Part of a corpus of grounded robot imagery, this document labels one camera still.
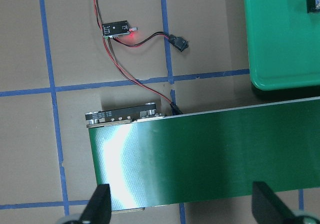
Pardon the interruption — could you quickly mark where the small controller circuit board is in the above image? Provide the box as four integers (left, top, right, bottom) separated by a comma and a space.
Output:
102, 21, 130, 38

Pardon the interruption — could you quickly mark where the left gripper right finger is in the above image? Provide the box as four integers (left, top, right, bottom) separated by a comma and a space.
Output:
251, 181, 296, 223

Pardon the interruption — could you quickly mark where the green conveyor belt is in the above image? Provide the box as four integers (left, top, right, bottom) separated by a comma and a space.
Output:
88, 98, 320, 210

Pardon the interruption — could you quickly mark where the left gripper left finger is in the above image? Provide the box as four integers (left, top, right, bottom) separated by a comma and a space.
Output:
79, 184, 112, 223

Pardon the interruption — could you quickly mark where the red black power cable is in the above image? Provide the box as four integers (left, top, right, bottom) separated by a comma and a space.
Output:
92, 0, 190, 116

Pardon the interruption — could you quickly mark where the green push button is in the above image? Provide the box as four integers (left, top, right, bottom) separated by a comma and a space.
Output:
306, 0, 320, 14

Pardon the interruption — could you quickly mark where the green plastic tray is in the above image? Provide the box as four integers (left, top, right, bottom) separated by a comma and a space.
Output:
244, 0, 320, 91

